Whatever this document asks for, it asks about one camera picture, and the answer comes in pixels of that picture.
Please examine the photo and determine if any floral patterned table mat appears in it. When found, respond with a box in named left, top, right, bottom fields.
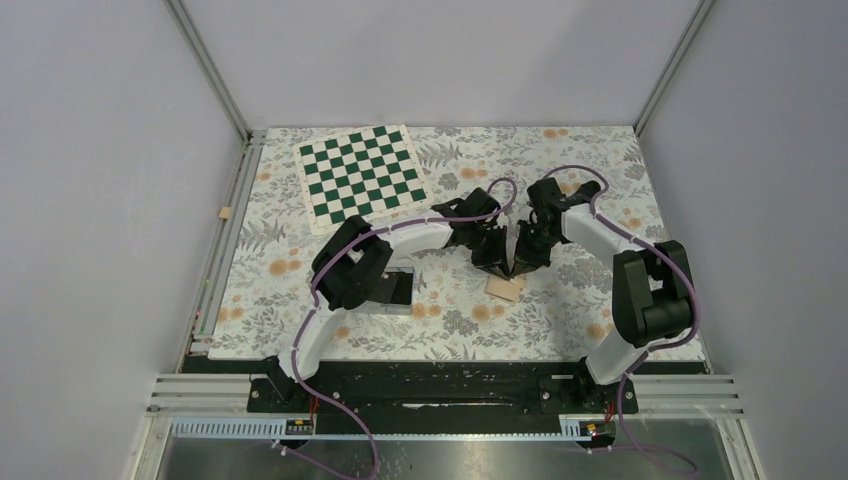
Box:
left=209, top=126, right=667, bottom=361

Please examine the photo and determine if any beige leather card holder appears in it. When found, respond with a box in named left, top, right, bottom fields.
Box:
left=484, top=275, right=526, bottom=303

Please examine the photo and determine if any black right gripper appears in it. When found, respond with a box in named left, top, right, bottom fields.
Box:
left=512, top=220, right=561, bottom=277

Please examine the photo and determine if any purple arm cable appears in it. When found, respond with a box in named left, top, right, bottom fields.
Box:
left=291, top=176, right=519, bottom=480
left=539, top=165, right=704, bottom=478

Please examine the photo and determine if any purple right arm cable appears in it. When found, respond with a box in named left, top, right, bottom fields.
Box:
left=539, top=165, right=704, bottom=478

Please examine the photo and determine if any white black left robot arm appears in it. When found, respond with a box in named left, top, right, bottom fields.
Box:
left=271, top=188, right=511, bottom=411

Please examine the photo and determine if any stack of credit cards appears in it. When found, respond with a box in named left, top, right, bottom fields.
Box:
left=374, top=270, right=414, bottom=306

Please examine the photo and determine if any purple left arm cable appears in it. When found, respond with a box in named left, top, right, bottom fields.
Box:
left=291, top=176, right=519, bottom=480

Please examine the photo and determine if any white slotted cable duct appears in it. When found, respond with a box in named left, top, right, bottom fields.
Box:
left=170, top=417, right=597, bottom=442

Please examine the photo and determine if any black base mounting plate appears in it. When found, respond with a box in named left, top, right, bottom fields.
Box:
left=247, top=361, right=639, bottom=431

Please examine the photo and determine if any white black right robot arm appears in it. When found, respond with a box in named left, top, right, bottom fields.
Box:
left=512, top=177, right=695, bottom=412

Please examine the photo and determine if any clear plastic card box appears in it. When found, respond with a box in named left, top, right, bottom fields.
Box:
left=359, top=267, right=415, bottom=316

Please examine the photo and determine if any green white checkerboard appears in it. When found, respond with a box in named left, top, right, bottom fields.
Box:
left=294, top=124, right=434, bottom=235

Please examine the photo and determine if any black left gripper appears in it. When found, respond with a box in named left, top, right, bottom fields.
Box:
left=465, top=223, right=511, bottom=281

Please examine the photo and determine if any aluminium frame rail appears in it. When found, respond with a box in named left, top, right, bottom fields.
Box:
left=164, top=0, right=267, bottom=383

